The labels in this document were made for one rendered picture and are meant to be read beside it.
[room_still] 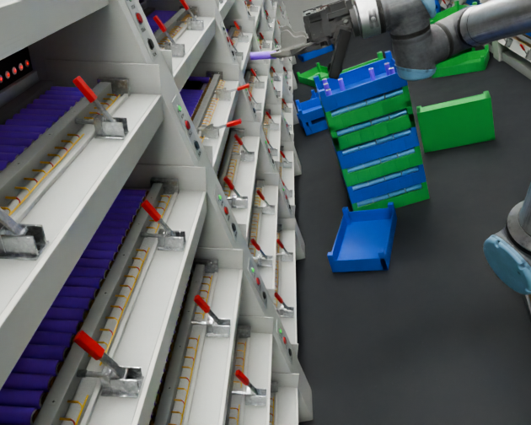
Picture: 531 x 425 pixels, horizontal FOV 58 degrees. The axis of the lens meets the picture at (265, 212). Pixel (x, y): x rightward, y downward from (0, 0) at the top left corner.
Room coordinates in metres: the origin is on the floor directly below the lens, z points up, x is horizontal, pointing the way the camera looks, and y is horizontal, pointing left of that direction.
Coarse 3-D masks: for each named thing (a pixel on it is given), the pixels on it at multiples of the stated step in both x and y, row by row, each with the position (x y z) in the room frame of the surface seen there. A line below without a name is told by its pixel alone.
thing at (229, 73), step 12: (192, 72) 1.54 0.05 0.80; (204, 72) 1.54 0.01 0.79; (216, 72) 1.51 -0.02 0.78; (228, 72) 1.52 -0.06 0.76; (204, 84) 1.48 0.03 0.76; (228, 84) 1.48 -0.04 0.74; (216, 108) 1.28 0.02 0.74; (228, 108) 1.27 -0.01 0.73; (216, 120) 1.19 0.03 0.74; (228, 120) 1.22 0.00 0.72; (204, 144) 1.05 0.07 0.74; (216, 144) 1.04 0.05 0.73; (216, 156) 0.98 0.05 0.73; (216, 168) 0.97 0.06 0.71
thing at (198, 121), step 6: (216, 78) 1.46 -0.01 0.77; (210, 84) 1.40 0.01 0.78; (216, 84) 1.41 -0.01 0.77; (210, 90) 1.35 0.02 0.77; (204, 96) 1.30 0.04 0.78; (210, 96) 1.30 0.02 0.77; (204, 102) 1.26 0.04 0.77; (210, 102) 1.29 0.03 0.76; (204, 108) 1.21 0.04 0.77; (198, 114) 1.17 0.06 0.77; (204, 114) 1.19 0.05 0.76; (198, 120) 1.13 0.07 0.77; (204, 120) 1.16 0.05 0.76; (210, 120) 1.17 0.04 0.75; (198, 126) 1.10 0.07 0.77; (198, 132) 1.10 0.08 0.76
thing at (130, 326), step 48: (144, 192) 0.81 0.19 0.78; (192, 192) 0.83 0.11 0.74; (96, 240) 0.67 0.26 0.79; (144, 240) 0.69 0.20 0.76; (192, 240) 0.68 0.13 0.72; (96, 288) 0.56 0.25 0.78; (144, 288) 0.57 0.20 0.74; (48, 336) 0.48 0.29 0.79; (96, 336) 0.48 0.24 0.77; (144, 336) 0.48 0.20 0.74; (48, 384) 0.41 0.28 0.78; (96, 384) 0.41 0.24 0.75; (144, 384) 0.41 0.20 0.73
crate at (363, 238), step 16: (384, 208) 1.55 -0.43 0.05; (352, 224) 1.60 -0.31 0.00; (368, 224) 1.56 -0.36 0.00; (384, 224) 1.52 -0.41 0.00; (336, 240) 1.47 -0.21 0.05; (352, 240) 1.50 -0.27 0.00; (368, 240) 1.46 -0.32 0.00; (384, 240) 1.43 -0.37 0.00; (336, 256) 1.43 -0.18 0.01; (352, 256) 1.41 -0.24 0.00; (368, 256) 1.37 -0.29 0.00; (384, 256) 1.27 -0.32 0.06
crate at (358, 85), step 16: (368, 64) 1.78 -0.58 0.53; (336, 80) 1.81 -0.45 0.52; (352, 80) 1.80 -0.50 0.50; (368, 80) 1.76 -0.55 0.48; (384, 80) 1.59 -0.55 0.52; (400, 80) 1.58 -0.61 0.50; (320, 96) 1.63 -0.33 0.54; (336, 96) 1.62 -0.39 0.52; (352, 96) 1.61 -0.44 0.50; (368, 96) 1.60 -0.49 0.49
